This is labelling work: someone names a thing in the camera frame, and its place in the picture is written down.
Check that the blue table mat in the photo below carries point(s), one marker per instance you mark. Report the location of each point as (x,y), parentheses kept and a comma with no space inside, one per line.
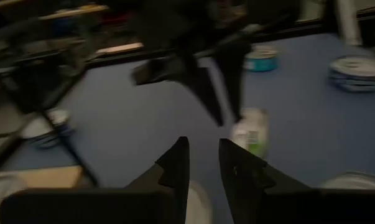
(128,124)

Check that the silver metal post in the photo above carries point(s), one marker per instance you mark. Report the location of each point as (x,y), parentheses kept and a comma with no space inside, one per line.
(347,21)

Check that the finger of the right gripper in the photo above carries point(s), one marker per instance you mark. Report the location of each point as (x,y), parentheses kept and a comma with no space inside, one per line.
(199,87)
(234,81)

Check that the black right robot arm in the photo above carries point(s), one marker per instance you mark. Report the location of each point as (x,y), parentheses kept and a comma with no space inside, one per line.
(190,18)

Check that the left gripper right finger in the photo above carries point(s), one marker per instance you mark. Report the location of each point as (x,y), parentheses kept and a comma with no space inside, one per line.
(243,174)

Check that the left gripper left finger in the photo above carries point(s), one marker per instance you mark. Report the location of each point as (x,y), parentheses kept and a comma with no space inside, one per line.
(174,168)

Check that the dark blue label tuna can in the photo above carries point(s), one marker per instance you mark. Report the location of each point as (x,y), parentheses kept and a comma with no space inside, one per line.
(35,130)
(358,77)

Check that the teal label tuna can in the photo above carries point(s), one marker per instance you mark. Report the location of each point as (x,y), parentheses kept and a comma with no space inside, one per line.
(355,182)
(263,63)

